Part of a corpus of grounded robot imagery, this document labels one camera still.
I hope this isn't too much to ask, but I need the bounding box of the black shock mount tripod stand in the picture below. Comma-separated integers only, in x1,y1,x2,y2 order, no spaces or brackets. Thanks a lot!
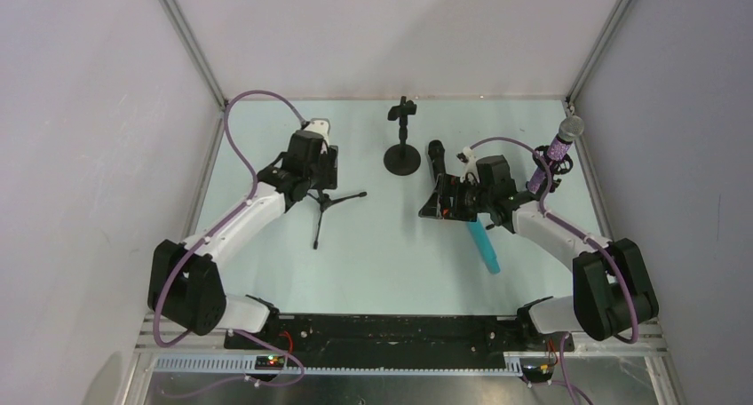
527,146,574,196

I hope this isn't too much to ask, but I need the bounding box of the purple glitter microphone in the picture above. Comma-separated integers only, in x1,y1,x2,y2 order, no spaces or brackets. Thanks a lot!
543,115,585,181

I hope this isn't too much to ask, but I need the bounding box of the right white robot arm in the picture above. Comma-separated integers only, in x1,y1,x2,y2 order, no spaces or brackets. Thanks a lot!
419,151,660,341

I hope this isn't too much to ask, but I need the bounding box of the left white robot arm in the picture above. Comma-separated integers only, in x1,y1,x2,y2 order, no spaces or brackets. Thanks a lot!
147,119,337,336

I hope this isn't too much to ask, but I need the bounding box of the black tripod clip stand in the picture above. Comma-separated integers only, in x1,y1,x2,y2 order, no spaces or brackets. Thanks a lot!
306,190,368,250

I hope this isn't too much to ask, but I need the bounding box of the black round base stand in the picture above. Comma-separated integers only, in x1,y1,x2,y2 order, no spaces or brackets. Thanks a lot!
383,96,421,176

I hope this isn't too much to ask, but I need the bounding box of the teal blue microphone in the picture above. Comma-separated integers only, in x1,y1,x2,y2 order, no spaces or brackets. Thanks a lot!
465,220,501,274

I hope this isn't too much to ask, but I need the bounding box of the black orange-tipped microphone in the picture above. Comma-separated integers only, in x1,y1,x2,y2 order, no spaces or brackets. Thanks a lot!
427,139,447,181

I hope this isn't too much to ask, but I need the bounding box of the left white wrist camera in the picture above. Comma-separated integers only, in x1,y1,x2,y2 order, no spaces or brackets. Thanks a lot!
303,118,330,142

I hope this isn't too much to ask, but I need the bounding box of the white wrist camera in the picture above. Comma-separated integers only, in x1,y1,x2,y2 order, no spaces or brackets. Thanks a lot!
303,118,330,142
456,147,479,184

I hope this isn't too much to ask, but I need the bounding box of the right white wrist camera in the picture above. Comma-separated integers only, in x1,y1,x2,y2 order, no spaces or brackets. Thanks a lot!
456,147,479,184

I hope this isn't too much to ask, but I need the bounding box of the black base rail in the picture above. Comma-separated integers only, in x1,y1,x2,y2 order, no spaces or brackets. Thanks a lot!
257,314,575,369

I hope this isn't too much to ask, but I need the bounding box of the white toothed cable duct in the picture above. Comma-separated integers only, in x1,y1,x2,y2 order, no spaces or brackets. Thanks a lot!
152,354,523,377

